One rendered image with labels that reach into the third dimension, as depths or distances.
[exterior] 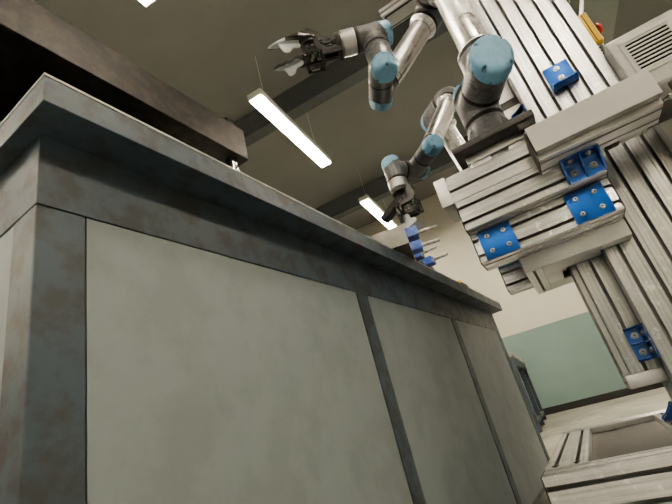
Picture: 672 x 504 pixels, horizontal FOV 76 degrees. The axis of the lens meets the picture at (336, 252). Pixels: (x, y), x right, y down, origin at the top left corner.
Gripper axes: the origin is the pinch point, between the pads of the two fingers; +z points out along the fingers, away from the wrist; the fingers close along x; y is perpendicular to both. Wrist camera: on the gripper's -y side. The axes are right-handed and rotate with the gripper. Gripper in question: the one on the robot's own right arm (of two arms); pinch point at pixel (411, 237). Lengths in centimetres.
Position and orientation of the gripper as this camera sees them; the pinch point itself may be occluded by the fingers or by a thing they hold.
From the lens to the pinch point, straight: 163.6
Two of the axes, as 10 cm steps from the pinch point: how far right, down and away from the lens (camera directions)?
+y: 8.0, -4.1, -4.3
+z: 2.4, 8.9, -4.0
